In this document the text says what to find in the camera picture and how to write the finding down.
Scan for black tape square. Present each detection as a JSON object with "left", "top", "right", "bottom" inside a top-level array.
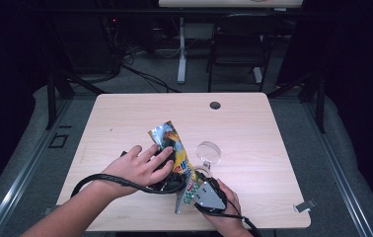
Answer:
[{"left": 47, "top": 132, "right": 70, "bottom": 149}]

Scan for black folding chair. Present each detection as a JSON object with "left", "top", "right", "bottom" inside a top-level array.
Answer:
[{"left": 206, "top": 13, "right": 282, "bottom": 93}]

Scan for dark equipment cabinet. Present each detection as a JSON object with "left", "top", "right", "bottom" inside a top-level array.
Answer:
[{"left": 42, "top": 13, "right": 123, "bottom": 75}]

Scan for right hand-held gripper black cable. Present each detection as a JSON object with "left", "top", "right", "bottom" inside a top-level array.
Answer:
[{"left": 194, "top": 200, "right": 263, "bottom": 237}]

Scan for aluminium floor rail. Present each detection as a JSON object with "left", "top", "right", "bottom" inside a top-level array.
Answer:
[
  {"left": 301, "top": 98, "right": 373, "bottom": 237},
  {"left": 0, "top": 98, "right": 74, "bottom": 237}
]

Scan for hand-held gripper black cable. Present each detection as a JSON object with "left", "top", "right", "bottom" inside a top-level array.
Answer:
[
  {"left": 70, "top": 173, "right": 188, "bottom": 198},
  {"left": 194, "top": 200, "right": 263, "bottom": 237}
]

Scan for left hand-held gripper black cable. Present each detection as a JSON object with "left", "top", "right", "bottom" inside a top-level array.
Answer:
[{"left": 70, "top": 173, "right": 188, "bottom": 198}]

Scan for black metal stand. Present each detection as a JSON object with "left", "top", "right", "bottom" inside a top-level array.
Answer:
[
  {"left": 45, "top": 70, "right": 107, "bottom": 131},
  {"left": 266, "top": 67, "right": 327, "bottom": 134}
]

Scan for white standing desk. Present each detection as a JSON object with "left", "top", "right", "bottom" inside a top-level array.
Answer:
[{"left": 158, "top": 0, "right": 303, "bottom": 85}]

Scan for person's left hand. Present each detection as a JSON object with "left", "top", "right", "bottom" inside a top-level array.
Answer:
[{"left": 99, "top": 144, "right": 176, "bottom": 199}]

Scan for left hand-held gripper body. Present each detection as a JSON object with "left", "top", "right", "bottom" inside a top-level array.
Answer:
[{"left": 147, "top": 170, "right": 189, "bottom": 215}]

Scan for yellow spout pouch green cap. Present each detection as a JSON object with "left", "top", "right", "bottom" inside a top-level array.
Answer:
[{"left": 147, "top": 119, "right": 202, "bottom": 206}]

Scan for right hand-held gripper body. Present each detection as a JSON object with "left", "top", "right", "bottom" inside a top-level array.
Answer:
[{"left": 193, "top": 171, "right": 229, "bottom": 217}]

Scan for person's right hand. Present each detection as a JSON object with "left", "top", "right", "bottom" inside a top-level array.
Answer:
[{"left": 203, "top": 178, "right": 242, "bottom": 233}]

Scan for black floor cables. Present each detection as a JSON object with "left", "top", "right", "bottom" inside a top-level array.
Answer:
[{"left": 119, "top": 45, "right": 183, "bottom": 94}]

